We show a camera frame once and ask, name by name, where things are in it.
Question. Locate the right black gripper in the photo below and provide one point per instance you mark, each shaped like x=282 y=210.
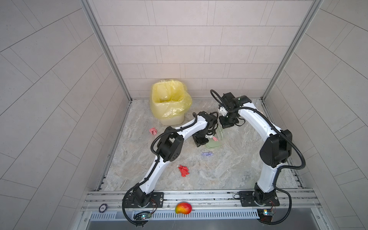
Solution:
x=224 y=124

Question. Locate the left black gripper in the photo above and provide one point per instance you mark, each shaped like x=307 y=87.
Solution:
x=199 y=143

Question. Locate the light green dustpan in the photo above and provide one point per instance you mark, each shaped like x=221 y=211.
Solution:
x=213 y=144

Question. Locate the white bin yellow bag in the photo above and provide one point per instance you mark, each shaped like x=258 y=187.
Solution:
x=169 y=102

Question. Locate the green white hand brush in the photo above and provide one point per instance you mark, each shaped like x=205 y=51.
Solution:
x=219 y=133

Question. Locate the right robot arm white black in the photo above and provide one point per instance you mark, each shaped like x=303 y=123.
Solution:
x=277 y=153

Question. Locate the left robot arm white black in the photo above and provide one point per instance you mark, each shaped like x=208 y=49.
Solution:
x=167 y=147

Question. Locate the purple paper scrap centre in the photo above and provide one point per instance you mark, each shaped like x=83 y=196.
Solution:
x=207 y=154

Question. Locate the red paper scrap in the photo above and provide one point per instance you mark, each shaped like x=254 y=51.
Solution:
x=183 y=170

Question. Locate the red yellow mango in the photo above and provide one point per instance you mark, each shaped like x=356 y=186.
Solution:
x=183 y=208

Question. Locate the left circuit board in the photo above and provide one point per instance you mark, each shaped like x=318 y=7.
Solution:
x=142 y=216

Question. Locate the circuit board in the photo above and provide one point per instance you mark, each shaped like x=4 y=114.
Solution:
x=142 y=216
x=265 y=214

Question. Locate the right circuit board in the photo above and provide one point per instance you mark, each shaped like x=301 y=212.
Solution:
x=265 y=214

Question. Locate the aluminium rail frame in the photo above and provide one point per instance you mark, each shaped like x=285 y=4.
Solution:
x=206 y=205

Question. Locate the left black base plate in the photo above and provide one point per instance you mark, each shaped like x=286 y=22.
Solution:
x=157 y=198

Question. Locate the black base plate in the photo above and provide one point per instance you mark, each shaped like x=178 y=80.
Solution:
x=245 y=198
x=157 y=198

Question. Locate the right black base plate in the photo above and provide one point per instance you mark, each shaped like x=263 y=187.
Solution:
x=245 y=198

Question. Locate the black round token on rail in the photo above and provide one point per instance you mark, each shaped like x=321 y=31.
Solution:
x=103 y=208

